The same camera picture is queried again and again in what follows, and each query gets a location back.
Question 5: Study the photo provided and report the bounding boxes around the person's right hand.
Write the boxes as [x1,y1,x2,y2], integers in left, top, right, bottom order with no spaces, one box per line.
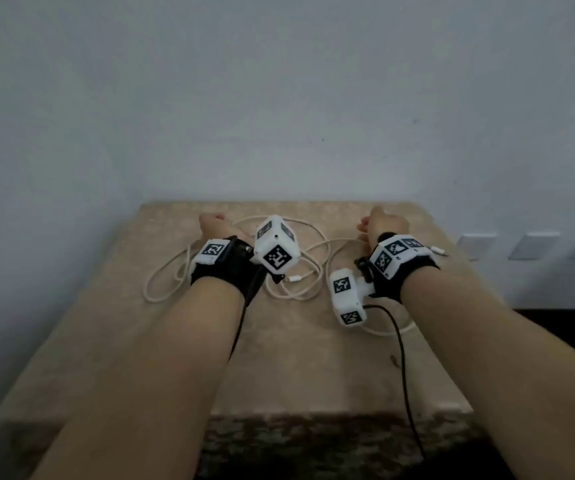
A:
[357,205,411,249]

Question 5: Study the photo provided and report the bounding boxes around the black left camera cable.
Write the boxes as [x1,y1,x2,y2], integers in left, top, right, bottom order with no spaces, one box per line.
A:
[227,272,268,363]

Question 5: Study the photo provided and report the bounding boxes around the black wristband with markers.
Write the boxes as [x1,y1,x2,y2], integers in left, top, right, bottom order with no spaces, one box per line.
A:
[355,232,441,303]
[189,235,268,308]

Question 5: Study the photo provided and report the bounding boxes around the black right wristband with markers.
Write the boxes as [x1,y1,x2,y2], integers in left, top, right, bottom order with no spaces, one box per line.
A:
[355,232,441,303]

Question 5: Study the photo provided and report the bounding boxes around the white charging cable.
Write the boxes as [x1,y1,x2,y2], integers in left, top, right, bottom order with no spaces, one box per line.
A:
[142,216,449,338]

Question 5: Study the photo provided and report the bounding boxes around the black right camera cable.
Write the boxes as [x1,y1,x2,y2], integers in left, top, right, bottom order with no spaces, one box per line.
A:
[365,303,428,461]

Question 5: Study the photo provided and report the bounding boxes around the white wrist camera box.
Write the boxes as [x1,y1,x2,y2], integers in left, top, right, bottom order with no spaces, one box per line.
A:
[253,215,302,285]
[329,267,376,328]

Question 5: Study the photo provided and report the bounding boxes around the black camera cable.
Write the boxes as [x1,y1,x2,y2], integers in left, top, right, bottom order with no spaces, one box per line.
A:
[365,303,428,461]
[227,272,268,363]

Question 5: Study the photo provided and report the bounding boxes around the black left wristband with markers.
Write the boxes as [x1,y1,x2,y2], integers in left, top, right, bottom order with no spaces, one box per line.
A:
[189,235,268,308]

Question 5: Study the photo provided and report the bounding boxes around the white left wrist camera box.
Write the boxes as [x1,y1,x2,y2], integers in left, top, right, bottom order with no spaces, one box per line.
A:
[253,215,302,285]

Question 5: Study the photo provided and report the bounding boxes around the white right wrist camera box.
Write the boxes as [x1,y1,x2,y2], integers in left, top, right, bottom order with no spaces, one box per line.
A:
[329,267,376,328]

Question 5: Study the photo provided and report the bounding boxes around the person's left forearm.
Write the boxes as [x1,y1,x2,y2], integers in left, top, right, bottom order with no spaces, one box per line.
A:
[29,277,246,480]

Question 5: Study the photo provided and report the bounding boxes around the person's left hand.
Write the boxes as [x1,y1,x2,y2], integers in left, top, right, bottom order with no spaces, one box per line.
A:
[198,212,241,245]

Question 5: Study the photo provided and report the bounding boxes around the person's right forearm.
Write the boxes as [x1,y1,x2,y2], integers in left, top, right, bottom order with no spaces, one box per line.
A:
[399,267,575,480]

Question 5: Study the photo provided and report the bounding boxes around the beige covered table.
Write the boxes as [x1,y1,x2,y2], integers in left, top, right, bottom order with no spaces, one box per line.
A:
[0,201,511,480]

